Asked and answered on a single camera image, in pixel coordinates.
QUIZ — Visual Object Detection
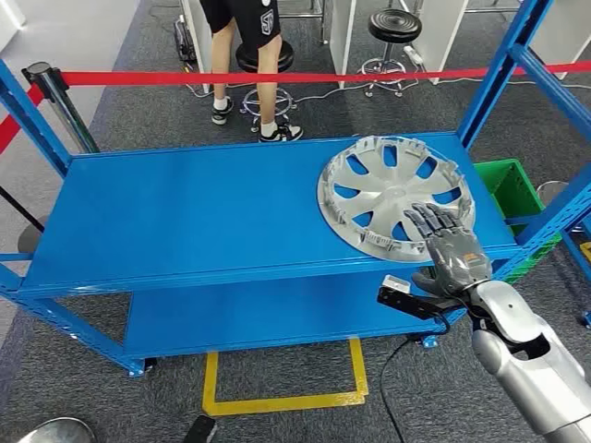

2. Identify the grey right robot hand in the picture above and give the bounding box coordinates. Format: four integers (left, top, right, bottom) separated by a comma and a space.
403, 202, 494, 299

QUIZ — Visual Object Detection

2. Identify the silver plastic hubcap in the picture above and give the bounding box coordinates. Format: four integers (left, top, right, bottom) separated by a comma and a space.
316, 135, 477, 264

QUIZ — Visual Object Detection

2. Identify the blue metal shelf rack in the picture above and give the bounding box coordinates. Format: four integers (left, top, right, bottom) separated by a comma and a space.
0, 0, 591, 378

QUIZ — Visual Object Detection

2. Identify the green plastic crate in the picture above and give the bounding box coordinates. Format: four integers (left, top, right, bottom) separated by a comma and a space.
474, 159, 563, 285

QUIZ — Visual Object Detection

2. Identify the chrome stanchion base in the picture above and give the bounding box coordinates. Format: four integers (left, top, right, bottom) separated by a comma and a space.
16, 417, 97, 443
536, 180, 572, 210

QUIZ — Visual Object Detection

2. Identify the white desk panel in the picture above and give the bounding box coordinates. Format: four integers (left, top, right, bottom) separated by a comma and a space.
528, 0, 591, 81
180, 0, 214, 94
328, 0, 358, 90
408, 0, 469, 86

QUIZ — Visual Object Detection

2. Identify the black round stool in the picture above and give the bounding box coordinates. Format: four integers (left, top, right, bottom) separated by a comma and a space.
359, 8, 423, 99
235, 39, 297, 134

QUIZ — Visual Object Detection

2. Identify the red barrier belt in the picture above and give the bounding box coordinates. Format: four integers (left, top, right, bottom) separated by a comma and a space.
0, 84, 46, 155
60, 61, 591, 88

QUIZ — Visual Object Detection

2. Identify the black left robot foot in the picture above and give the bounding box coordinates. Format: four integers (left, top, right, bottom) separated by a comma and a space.
183, 414, 217, 443

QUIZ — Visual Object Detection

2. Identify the black floor device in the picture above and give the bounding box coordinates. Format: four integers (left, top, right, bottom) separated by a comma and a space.
173, 18, 198, 64

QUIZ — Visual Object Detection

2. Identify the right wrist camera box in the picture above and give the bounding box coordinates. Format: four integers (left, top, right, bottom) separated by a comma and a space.
377, 274, 460, 322

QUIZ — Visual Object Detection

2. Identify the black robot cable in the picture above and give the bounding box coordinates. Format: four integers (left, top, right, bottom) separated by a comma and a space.
379, 311, 452, 443

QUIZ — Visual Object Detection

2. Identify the chrome stanchion post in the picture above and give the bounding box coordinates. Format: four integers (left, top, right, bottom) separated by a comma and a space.
22, 61, 100, 155

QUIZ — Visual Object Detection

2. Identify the black post with round base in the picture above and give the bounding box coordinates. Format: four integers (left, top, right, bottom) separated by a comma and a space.
0, 186, 50, 256

